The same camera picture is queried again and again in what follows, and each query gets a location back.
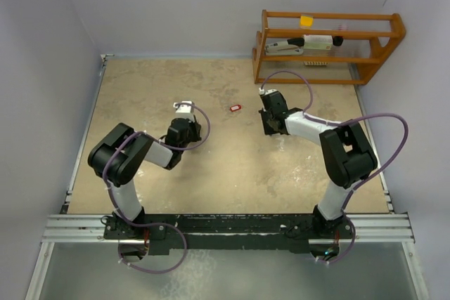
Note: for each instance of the white green box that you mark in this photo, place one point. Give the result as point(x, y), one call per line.
point(318, 42)

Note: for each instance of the black base frame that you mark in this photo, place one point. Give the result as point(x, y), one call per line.
point(295, 233)

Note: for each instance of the staples strip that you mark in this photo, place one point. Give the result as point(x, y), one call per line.
point(315, 64)

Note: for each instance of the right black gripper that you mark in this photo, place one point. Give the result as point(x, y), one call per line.
point(268, 131)

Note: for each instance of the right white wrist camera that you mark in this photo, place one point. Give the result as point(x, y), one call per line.
point(266, 92)

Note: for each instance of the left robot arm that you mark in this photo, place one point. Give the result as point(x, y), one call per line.
point(118, 156)

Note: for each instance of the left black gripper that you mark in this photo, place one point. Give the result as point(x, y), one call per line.
point(195, 127)

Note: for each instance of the white stapler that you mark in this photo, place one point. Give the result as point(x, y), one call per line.
point(288, 47)

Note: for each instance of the wooden shelf rack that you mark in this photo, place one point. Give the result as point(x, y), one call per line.
point(363, 42)

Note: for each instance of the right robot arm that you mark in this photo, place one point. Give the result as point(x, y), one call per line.
point(347, 154)

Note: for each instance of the black round object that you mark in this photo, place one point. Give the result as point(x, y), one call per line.
point(337, 40)

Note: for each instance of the yellow sticky block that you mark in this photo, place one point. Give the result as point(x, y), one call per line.
point(306, 22)

